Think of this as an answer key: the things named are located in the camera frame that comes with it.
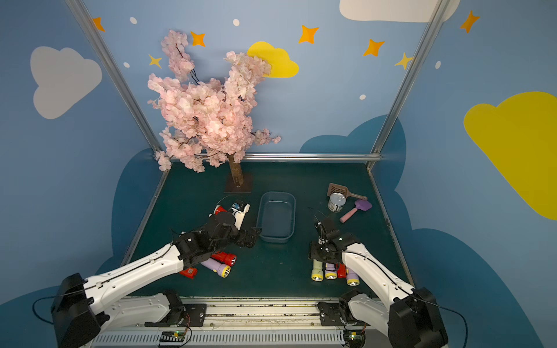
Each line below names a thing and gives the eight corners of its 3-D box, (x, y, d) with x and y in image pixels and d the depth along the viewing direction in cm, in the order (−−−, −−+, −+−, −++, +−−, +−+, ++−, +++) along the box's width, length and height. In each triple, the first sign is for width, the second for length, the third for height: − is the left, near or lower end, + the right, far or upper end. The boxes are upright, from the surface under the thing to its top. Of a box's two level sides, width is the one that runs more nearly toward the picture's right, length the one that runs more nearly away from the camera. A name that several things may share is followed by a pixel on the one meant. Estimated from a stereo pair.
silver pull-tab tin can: (329, 212, 103) (330, 207, 99) (326, 197, 109) (328, 191, 105) (346, 212, 103) (348, 207, 99) (342, 197, 109) (344, 191, 105)
